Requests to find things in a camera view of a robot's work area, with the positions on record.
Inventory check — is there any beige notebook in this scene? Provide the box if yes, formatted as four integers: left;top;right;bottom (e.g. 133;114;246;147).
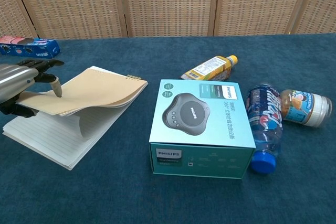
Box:
2;66;149;172

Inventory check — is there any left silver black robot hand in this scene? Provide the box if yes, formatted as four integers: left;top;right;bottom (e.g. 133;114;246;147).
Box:
0;59;65;118

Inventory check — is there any woven bamboo folding screen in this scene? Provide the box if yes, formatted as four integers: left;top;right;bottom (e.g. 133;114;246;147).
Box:
0;0;336;40

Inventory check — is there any small jar white lid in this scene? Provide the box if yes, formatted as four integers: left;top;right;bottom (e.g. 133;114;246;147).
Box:
280;89;333;129

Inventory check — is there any blue cap sports drink bottle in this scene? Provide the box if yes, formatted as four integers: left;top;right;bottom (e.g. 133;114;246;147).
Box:
247;82;285;174

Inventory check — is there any dark blue table cloth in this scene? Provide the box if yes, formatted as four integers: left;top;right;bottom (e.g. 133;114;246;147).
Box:
0;33;336;224

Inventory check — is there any yellow cap tea bottle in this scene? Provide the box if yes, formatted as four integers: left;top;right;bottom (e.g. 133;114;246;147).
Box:
180;55;239;82

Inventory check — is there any teal speaker product box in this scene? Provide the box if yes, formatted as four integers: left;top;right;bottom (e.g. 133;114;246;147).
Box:
148;78;257;180

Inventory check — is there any blue pink cookie box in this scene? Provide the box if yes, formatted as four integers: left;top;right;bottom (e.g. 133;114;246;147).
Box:
0;36;61;59

